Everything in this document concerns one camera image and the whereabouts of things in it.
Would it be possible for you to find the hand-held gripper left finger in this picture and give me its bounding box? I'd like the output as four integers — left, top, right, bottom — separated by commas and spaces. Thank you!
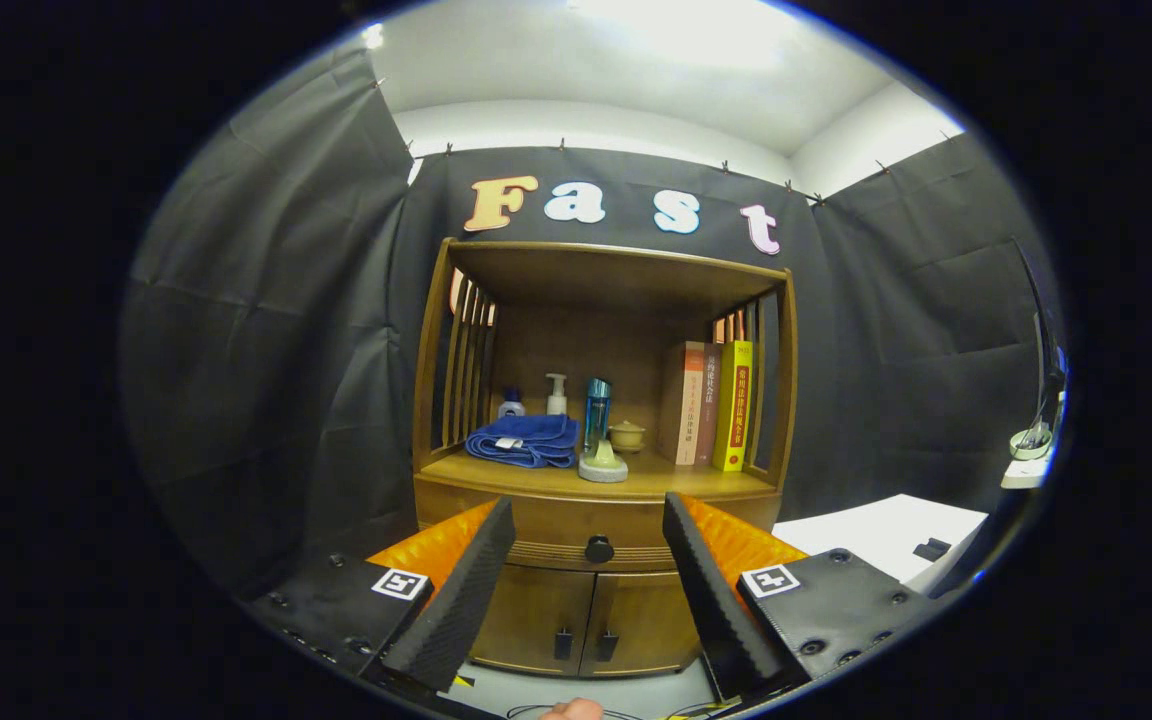
241, 497, 517, 701

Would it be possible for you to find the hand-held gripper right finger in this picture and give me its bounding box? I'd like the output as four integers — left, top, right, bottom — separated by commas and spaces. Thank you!
662, 491, 937, 703

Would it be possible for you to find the wooden drawer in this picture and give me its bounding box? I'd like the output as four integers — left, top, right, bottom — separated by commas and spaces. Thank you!
414, 475, 783, 573

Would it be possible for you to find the green handled grey brush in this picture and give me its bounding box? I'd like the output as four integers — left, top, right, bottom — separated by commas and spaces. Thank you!
578, 438, 629, 484

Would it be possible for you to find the wooden cabinet door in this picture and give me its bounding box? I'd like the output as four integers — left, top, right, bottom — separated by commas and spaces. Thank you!
468, 565, 597, 676
579, 570, 705, 679

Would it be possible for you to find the wooden countertop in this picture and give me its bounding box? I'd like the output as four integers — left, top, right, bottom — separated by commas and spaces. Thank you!
416, 448, 777, 501

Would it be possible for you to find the wooden cabinet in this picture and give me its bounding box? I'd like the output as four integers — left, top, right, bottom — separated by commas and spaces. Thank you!
411, 238, 799, 679

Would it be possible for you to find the white table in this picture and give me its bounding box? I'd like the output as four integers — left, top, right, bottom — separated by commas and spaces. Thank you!
772, 493, 989, 586

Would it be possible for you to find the blue folded towel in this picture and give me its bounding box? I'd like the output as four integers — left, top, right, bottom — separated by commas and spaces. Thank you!
464, 414, 580, 469

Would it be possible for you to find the yellow book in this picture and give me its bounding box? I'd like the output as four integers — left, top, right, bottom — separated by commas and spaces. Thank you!
713, 340, 754, 473

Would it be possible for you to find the brown book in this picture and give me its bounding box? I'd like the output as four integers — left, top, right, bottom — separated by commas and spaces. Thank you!
696, 343, 723, 466

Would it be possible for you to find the tan book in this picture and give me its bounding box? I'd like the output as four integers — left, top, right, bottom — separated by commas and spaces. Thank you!
658, 341, 705, 466

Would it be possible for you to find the tall blue glass bottle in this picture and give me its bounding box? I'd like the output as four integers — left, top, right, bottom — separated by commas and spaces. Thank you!
583, 377, 613, 451

